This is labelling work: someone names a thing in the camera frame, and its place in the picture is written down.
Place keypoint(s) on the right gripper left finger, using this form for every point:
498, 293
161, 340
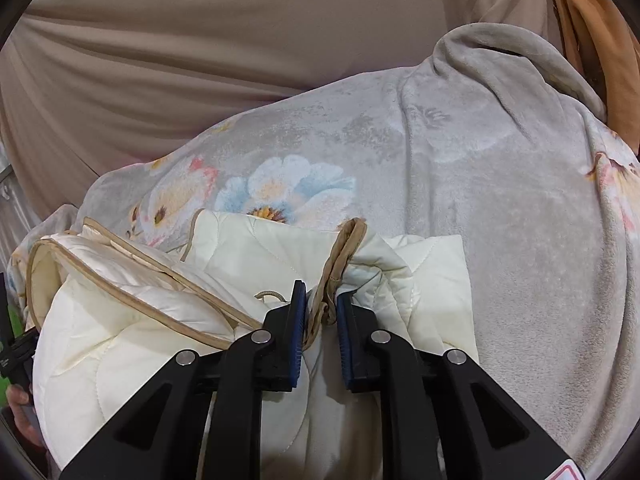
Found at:
200, 416

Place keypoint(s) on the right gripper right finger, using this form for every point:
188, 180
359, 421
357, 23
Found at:
442, 415

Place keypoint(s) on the cream quilted jacket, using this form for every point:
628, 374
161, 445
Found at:
111, 313

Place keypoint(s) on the person's left hand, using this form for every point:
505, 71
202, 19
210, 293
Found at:
23, 414

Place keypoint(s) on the white sheer curtain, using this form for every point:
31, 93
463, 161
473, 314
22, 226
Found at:
17, 215

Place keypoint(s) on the grey floral blanket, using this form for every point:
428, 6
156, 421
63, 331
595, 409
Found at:
494, 138

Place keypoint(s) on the beige curtain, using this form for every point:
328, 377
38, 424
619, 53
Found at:
89, 86

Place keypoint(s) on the orange hanging garment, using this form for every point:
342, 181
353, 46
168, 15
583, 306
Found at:
599, 43

